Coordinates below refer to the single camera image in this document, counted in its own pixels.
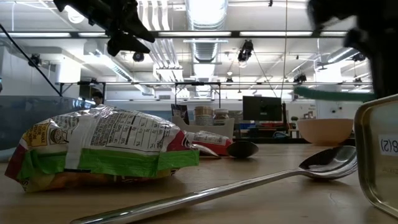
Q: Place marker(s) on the red ramen packet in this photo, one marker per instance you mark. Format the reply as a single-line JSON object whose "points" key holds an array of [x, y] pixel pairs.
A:
{"points": [[211, 143]]}

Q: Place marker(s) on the green ramen packet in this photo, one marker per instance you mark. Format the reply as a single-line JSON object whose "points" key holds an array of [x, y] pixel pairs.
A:
{"points": [[109, 140]]}

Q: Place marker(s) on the person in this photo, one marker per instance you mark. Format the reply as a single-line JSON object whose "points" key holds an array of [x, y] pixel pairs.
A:
{"points": [[98, 98]]}

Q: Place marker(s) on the glass jar white lid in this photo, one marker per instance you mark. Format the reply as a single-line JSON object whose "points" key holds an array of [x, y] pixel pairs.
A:
{"points": [[221, 117]]}

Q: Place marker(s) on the white column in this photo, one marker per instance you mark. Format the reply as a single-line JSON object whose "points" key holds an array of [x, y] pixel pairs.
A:
{"points": [[329, 109]]}

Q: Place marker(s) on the translucent grey plastic bin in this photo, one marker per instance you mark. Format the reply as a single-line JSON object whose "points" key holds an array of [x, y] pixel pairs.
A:
{"points": [[18, 124]]}

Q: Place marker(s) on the red rectangular tin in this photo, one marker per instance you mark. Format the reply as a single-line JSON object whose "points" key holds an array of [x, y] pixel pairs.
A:
{"points": [[376, 161]]}

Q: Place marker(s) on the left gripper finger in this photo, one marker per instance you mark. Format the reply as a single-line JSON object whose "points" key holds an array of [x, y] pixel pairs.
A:
{"points": [[124, 42], [138, 32]]}

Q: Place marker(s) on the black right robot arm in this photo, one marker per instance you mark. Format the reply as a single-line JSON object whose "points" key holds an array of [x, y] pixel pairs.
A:
{"points": [[342, 7]]}

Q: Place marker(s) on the all-metal silver spoon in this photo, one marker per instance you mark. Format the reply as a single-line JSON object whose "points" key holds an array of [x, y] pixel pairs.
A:
{"points": [[329, 161]]}

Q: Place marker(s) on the white plastic bin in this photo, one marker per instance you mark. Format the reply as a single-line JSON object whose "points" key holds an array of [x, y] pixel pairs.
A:
{"points": [[214, 132]]}

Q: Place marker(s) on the black ceiling spotlight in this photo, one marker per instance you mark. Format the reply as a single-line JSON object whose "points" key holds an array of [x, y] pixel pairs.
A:
{"points": [[300, 78], [245, 51], [34, 59], [138, 57]]}

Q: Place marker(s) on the black monitor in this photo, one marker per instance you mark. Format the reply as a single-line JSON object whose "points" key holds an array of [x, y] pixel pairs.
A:
{"points": [[262, 109]]}

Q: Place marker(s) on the dark cluttered desk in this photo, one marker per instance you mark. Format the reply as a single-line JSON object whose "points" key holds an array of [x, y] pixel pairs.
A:
{"points": [[255, 133]]}

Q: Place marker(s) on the peach bowl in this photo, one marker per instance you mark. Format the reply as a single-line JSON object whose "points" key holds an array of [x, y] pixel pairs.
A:
{"points": [[325, 132]]}

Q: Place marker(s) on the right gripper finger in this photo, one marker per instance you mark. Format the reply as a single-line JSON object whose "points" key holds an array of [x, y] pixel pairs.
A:
{"points": [[392, 77], [379, 77]]}

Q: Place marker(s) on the black aluminium table frame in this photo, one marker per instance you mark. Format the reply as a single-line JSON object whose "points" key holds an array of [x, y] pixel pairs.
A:
{"points": [[235, 34]]}

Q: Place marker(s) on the small tan cup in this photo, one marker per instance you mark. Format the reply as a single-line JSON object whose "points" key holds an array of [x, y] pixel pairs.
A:
{"points": [[203, 116]]}

